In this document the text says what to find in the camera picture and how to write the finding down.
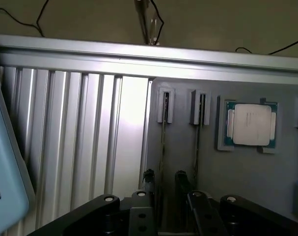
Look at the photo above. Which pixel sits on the CPU with silver lid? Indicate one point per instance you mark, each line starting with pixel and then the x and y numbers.
pixel 251 124

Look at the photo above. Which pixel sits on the aluminium table frame rail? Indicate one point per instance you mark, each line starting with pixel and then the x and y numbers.
pixel 148 57

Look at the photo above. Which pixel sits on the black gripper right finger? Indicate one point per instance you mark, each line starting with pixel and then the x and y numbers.
pixel 202 214

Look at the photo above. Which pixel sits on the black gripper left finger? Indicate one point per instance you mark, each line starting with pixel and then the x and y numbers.
pixel 139 214

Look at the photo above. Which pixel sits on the grey parts rack plate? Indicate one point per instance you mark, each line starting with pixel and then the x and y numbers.
pixel 247 172

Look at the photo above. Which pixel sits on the silver metal stand leg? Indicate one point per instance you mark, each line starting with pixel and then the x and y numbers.
pixel 146 22

